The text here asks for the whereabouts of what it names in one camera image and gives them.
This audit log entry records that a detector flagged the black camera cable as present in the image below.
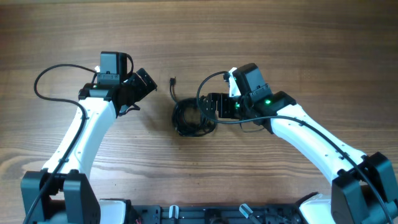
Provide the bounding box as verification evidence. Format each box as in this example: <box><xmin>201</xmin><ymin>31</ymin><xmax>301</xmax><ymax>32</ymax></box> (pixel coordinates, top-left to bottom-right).
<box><xmin>23</xmin><ymin>63</ymin><xmax>98</xmax><ymax>224</ymax></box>
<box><xmin>195</xmin><ymin>70</ymin><xmax>395</xmax><ymax>224</ymax></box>

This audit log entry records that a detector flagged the black right camera cable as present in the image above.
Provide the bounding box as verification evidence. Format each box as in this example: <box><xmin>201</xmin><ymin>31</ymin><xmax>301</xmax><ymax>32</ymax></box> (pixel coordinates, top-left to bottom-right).
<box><xmin>195</xmin><ymin>70</ymin><xmax>395</xmax><ymax>224</ymax></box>

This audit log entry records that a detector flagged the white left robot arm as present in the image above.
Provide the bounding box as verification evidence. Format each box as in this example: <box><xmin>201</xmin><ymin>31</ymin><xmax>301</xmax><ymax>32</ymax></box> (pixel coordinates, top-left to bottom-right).
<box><xmin>21</xmin><ymin>52</ymin><xmax>157</xmax><ymax>223</ymax></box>

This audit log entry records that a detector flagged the black USB cable bundle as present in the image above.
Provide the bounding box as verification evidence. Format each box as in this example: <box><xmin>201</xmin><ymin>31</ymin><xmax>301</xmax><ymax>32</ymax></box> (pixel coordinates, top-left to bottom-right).
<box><xmin>169</xmin><ymin>77</ymin><xmax>218</xmax><ymax>138</ymax></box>

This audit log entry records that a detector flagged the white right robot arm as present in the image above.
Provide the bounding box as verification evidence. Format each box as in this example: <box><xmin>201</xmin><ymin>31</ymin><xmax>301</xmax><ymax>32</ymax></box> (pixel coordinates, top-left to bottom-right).
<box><xmin>196</xmin><ymin>63</ymin><xmax>397</xmax><ymax>223</ymax></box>

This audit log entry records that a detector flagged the black left camera cable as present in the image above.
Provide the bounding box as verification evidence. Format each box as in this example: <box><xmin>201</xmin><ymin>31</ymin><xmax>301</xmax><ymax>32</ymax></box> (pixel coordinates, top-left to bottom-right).
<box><xmin>23</xmin><ymin>63</ymin><xmax>98</xmax><ymax>224</ymax></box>

